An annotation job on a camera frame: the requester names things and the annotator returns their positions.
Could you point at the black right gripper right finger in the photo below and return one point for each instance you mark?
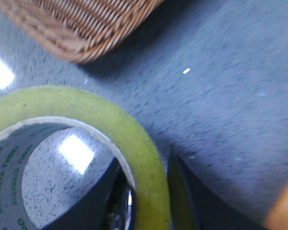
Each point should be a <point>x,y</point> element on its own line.
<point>195,207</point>

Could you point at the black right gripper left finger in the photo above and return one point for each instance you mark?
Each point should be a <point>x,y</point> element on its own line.
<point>109,205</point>

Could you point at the brown wicker basket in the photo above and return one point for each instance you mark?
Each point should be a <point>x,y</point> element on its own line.
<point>78,31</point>

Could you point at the yellow woven plastic basket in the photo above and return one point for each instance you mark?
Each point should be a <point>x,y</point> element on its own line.
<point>277,217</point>

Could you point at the yellow-green tape roll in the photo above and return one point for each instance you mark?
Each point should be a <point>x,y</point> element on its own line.
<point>55,144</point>

